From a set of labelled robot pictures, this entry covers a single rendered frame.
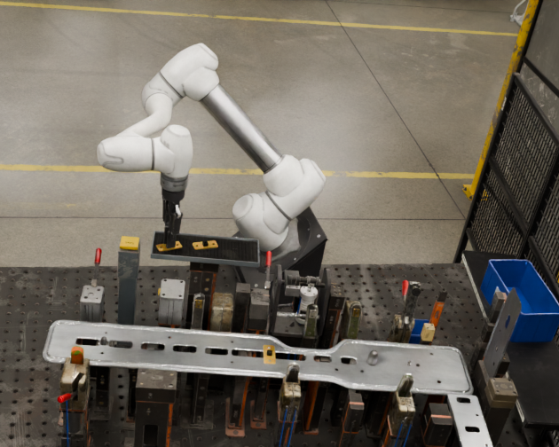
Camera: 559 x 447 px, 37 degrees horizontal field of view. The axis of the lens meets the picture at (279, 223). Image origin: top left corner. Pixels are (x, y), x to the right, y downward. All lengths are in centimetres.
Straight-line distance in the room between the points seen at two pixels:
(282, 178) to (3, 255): 205
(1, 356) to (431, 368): 150
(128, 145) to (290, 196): 82
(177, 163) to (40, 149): 314
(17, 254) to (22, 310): 146
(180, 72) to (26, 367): 119
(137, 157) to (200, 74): 61
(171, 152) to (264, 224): 72
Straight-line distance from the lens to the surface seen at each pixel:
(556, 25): 512
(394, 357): 283
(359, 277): 364
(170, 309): 277
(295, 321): 293
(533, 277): 318
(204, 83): 311
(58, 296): 337
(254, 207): 317
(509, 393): 277
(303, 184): 317
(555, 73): 507
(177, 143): 259
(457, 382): 282
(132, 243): 287
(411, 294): 283
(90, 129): 596
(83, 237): 487
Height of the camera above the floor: 286
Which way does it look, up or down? 34 degrees down
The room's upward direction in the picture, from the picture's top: 9 degrees clockwise
